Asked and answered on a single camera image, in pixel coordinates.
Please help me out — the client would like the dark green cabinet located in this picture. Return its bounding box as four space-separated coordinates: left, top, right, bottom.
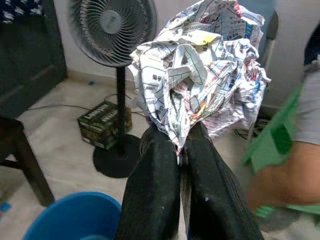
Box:
0 0 68 120

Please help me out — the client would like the green cardboard box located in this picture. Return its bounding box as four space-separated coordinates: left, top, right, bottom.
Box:
77 99 133 151

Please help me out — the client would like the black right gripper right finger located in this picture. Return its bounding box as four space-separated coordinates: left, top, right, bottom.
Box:
180 121 265 240

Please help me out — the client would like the person in grey shorts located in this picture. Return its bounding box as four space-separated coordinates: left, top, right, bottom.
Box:
243 24 320 226

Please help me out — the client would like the black floor cable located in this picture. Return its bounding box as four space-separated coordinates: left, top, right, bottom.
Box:
24 93 121 112

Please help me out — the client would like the blue patterned cloth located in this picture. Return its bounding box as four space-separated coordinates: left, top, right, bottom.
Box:
0 0 45 25

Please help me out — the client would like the printed newspaper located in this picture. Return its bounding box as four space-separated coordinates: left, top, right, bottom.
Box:
127 0 272 166

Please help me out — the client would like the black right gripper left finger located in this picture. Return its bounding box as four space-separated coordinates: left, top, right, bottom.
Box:
114 127 182 240

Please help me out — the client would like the blue plastic bucket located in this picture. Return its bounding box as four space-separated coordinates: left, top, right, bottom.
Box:
21 191 123 240

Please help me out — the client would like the green plastic stool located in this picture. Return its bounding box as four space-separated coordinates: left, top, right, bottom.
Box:
241 82 320 221

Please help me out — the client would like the dark wooden stool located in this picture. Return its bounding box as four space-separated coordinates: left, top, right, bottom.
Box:
0 117 56 208

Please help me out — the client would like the black standing fan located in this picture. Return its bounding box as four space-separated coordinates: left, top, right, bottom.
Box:
66 0 160 179

